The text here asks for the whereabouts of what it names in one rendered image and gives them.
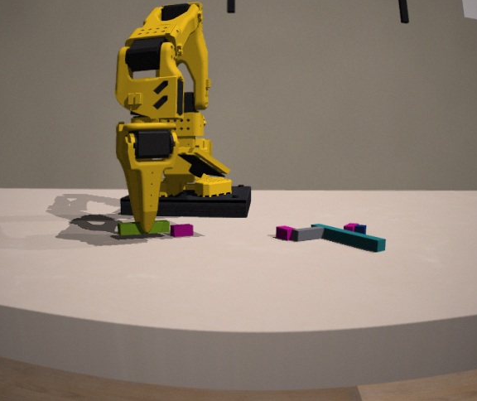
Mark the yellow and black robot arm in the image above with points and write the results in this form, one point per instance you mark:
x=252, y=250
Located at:
x=162, y=98

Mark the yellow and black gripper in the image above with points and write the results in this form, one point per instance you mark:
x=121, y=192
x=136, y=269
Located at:
x=144, y=141

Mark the turquoise rod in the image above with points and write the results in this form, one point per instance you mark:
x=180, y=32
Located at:
x=359, y=240

